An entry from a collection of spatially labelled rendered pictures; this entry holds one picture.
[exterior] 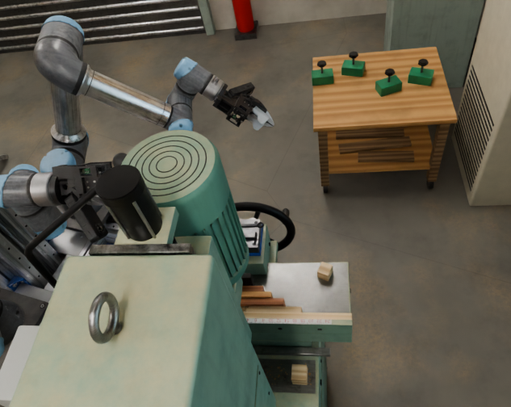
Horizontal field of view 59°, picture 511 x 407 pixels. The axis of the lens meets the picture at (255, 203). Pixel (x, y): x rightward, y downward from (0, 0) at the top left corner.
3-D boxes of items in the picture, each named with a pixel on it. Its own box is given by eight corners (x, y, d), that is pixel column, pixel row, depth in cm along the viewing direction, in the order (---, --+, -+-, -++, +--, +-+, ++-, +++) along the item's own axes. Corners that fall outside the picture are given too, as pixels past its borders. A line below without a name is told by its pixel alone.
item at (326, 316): (351, 320, 116) (351, 312, 112) (351, 328, 114) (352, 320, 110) (132, 317, 126) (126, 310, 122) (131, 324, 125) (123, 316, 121)
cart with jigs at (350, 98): (422, 121, 279) (439, 27, 229) (438, 192, 245) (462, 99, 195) (316, 127, 290) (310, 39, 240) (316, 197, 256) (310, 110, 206)
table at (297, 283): (348, 244, 137) (348, 233, 132) (353, 342, 118) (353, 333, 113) (158, 247, 147) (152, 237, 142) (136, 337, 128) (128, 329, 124)
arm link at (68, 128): (50, 172, 161) (31, 34, 121) (56, 143, 171) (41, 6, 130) (85, 174, 164) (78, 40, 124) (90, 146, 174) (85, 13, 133)
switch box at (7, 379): (105, 363, 74) (56, 325, 62) (86, 430, 68) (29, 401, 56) (71, 362, 75) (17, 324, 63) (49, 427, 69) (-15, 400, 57)
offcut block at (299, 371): (307, 369, 120) (307, 364, 117) (307, 385, 117) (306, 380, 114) (293, 368, 120) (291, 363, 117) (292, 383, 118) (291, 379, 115)
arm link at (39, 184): (33, 210, 97) (56, 201, 105) (52, 209, 96) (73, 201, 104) (27, 175, 95) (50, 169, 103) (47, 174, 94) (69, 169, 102)
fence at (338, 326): (351, 328, 114) (352, 319, 110) (352, 334, 113) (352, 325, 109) (131, 324, 125) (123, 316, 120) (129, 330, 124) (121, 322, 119)
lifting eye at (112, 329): (127, 306, 57) (106, 282, 52) (115, 353, 54) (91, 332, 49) (116, 306, 58) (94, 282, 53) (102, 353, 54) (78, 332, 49)
